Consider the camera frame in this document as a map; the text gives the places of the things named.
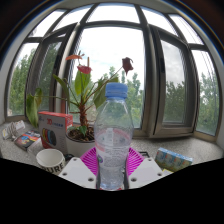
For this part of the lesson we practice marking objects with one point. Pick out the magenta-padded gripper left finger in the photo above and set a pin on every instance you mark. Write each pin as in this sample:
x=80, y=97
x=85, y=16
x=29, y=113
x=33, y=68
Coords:
x=78, y=171

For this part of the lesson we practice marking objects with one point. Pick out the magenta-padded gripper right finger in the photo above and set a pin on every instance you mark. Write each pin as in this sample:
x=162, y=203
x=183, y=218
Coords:
x=146, y=171

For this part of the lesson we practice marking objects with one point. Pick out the clear blue-capped water bottle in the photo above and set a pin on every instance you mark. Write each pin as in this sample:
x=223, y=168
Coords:
x=113, y=133

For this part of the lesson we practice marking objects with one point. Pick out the blue and green carton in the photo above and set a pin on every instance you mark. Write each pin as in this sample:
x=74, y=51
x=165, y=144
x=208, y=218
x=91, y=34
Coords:
x=173, y=160

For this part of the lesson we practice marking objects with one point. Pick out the white printed paper cup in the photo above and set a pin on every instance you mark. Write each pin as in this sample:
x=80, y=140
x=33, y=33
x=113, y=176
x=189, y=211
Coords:
x=50, y=161

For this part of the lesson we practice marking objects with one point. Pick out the potted plant in white pot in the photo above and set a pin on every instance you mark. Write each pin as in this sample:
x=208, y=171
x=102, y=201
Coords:
x=81, y=133

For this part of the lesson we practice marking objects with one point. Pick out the red and white box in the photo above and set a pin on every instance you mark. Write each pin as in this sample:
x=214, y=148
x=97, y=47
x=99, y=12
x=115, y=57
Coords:
x=55, y=130

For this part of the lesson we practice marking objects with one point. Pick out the colourful dark booklet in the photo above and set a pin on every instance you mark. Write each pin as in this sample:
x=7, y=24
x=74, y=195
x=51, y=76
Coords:
x=28, y=140

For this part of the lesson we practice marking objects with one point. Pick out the clear plastic packet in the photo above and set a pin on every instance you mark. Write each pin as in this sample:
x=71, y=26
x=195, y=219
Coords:
x=11, y=130

